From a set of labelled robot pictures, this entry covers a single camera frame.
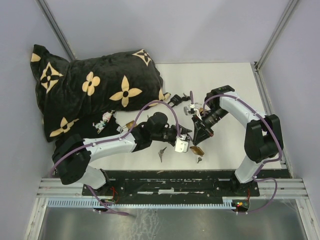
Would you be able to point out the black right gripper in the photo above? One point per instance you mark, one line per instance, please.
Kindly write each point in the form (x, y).
(202, 133)

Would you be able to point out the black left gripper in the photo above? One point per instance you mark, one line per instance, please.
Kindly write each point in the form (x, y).
(183, 130)

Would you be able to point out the brass padlock long shackle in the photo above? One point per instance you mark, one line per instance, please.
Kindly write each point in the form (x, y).
(197, 150)

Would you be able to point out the small padlock keys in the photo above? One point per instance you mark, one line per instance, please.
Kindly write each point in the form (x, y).
(160, 154)

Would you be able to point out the black padlock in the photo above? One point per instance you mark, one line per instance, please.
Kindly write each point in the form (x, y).
(175, 101)

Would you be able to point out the black padlock keys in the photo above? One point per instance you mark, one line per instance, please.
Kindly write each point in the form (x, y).
(185, 98)

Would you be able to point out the large brass padlock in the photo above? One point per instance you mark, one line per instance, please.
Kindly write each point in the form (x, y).
(128, 126)

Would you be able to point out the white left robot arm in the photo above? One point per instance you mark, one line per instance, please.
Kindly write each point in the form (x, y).
(72, 158)

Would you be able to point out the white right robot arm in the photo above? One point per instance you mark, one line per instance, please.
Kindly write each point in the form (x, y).
(263, 142)

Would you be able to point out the black floral plush pillow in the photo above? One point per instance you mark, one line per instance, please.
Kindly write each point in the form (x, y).
(68, 91)

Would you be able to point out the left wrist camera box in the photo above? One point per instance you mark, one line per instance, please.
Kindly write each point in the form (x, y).
(182, 144)

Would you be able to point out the light blue cable duct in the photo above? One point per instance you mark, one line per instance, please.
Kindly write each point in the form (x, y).
(224, 204)

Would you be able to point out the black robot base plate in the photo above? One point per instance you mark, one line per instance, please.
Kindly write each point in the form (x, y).
(175, 198)

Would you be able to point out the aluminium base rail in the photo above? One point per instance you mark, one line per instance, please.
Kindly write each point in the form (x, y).
(282, 186)

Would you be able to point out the right aluminium frame post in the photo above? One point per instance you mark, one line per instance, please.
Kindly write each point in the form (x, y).
(284, 19)

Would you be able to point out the aluminium frame post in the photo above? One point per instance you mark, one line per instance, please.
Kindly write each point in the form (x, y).
(284, 19)
(48, 14)

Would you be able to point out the left aluminium frame post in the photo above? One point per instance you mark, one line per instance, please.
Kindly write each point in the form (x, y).
(48, 14)

